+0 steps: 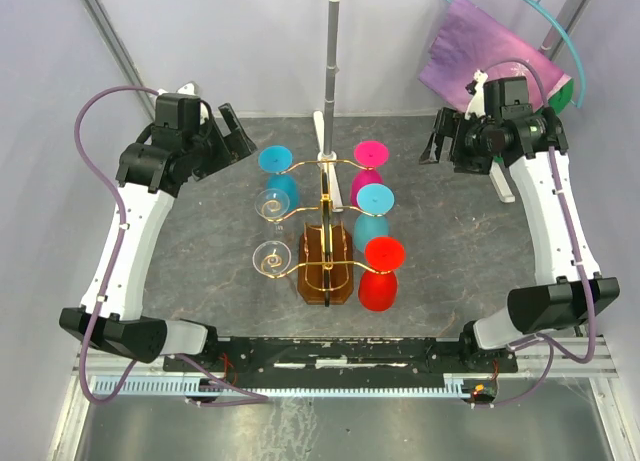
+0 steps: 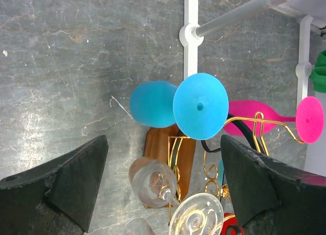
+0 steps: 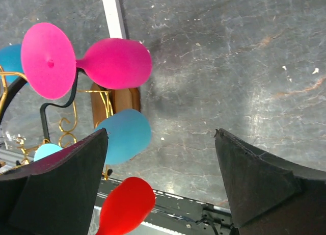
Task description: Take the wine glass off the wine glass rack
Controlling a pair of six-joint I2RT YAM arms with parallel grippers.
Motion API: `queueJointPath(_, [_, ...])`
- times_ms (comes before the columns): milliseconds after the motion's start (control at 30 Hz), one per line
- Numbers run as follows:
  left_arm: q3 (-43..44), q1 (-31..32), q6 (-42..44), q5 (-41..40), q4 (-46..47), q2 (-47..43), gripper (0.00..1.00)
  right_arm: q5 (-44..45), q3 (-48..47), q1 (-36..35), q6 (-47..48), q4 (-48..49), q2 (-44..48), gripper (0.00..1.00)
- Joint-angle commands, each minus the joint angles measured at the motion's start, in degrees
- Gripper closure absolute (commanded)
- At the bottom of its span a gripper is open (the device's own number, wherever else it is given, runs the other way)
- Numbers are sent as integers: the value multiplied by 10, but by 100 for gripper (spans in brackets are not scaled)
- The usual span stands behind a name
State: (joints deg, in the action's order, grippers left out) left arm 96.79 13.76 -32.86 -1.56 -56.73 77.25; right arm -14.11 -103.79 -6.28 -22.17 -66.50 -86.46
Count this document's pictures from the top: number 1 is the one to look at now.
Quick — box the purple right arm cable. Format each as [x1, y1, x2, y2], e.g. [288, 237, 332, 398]
[469, 58, 604, 410]

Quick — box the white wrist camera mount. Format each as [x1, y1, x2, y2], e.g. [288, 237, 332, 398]
[157, 81, 209, 126]
[464, 70, 488, 120]

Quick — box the magenta wine glass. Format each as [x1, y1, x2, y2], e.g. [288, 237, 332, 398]
[350, 140, 389, 206]

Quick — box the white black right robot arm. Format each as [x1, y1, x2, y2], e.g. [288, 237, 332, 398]
[419, 70, 620, 372]

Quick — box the clear wine glass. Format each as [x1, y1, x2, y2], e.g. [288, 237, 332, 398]
[252, 240, 291, 279]
[254, 188, 291, 236]

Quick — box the gold wire wine glass rack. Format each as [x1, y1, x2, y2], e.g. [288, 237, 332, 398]
[281, 156, 373, 307]

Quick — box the red wine glass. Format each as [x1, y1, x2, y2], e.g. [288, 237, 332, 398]
[358, 236, 406, 312]

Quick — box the blue wine glass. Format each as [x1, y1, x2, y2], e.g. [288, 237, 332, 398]
[353, 183, 395, 252]
[258, 145, 299, 210]

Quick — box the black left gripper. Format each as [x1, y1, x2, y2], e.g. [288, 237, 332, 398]
[185, 104, 257, 181]

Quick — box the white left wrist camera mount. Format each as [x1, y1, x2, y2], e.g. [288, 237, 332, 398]
[157, 81, 209, 126]

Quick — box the teal clothes hanger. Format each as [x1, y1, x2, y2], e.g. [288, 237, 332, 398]
[444, 0, 587, 109]

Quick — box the grey white clothes stand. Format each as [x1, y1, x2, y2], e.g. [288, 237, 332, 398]
[313, 0, 588, 212]

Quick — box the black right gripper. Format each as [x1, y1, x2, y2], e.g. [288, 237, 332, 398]
[417, 107, 499, 176]

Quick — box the purple frozen print cloth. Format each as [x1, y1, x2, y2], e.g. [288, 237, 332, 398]
[419, 0, 571, 111]

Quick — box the green cloth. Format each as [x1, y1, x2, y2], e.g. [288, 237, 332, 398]
[548, 78, 574, 114]

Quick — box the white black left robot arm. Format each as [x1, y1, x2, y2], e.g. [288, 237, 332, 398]
[59, 93, 257, 371]

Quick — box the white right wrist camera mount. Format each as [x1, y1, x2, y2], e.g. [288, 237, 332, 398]
[464, 70, 488, 120]

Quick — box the clear wine glass front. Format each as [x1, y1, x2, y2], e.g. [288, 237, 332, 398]
[252, 240, 291, 279]

